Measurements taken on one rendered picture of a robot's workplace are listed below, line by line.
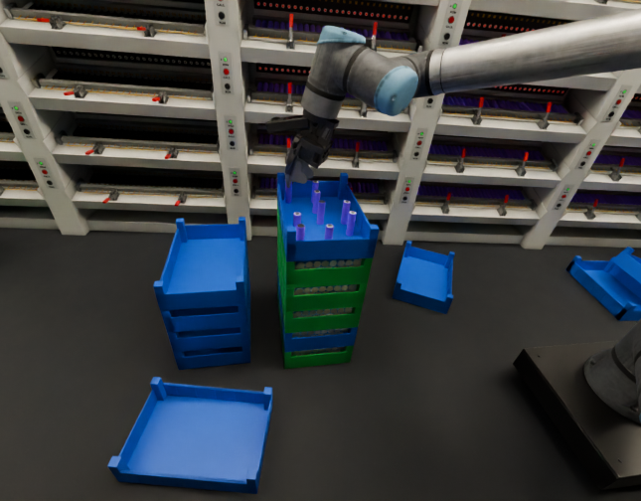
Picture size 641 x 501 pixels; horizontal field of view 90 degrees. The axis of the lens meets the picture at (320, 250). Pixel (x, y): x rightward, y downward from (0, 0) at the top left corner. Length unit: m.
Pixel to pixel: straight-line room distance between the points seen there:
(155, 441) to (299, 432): 0.34
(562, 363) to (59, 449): 1.27
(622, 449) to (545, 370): 0.20
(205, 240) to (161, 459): 0.58
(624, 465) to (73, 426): 1.23
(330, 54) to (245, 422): 0.86
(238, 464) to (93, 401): 0.42
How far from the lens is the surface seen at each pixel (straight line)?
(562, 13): 1.48
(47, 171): 1.61
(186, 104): 1.31
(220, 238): 1.07
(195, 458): 0.92
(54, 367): 1.20
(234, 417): 0.95
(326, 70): 0.75
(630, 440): 1.08
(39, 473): 1.04
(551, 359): 1.12
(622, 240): 2.23
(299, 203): 0.93
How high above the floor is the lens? 0.84
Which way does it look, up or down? 36 degrees down
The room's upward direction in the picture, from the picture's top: 5 degrees clockwise
